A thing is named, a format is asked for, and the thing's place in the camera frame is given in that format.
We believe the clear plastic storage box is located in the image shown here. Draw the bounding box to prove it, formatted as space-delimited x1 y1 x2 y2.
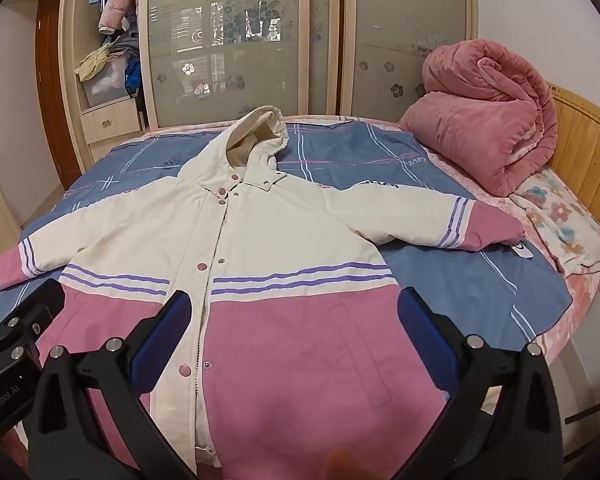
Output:
82 56 128 107

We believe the sliding door wardrobe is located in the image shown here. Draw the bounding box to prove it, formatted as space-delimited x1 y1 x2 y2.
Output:
59 0 478 170

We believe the rolled pink quilt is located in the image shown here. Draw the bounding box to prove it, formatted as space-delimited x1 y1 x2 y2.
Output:
400 39 558 196

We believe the wooden headboard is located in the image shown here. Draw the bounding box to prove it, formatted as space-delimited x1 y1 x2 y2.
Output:
550 84 600 224

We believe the brown wooden door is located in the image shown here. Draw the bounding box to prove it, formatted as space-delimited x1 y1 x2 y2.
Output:
35 0 82 191

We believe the white remote control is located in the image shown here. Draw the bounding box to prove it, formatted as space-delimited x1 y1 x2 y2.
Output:
509 240 533 259

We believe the floral pillow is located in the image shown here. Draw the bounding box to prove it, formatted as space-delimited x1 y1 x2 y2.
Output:
509 167 600 278

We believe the blue plaid bed sheet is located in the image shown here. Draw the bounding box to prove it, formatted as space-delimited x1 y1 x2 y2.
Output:
21 117 574 350

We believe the cream and pink hooded jacket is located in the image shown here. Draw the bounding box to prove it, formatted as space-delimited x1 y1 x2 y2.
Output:
0 106 524 479

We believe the yellow cloth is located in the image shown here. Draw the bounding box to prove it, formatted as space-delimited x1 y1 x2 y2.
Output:
74 44 111 82

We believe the person's right hand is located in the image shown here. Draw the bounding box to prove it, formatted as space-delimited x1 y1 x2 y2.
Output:
325 448 380 480

